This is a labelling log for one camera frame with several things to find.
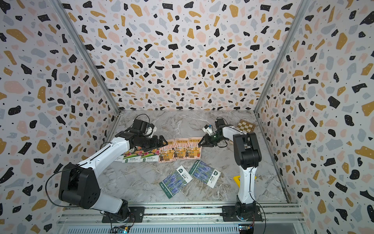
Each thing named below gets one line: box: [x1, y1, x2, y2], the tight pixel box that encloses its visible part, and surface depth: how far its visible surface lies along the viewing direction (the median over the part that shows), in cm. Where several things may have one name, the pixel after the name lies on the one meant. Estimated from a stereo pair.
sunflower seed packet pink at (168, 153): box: [158, 138, 177, 163], surface depth 97 cm
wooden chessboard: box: [236, 118, 256, 134], surface depth 112 cm
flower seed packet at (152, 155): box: [140, 148, 160, 163], surface depth 97 cm
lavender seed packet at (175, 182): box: [158, 165, 194, 199], surface depth 87 cm
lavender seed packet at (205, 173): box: [188, 159, 222, 189], surface depth 90 cm
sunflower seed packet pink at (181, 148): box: [173, 137, 189, 159], surface depth 102 cm
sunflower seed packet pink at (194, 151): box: [187, 136, 203, 159], surface depth 99 cm
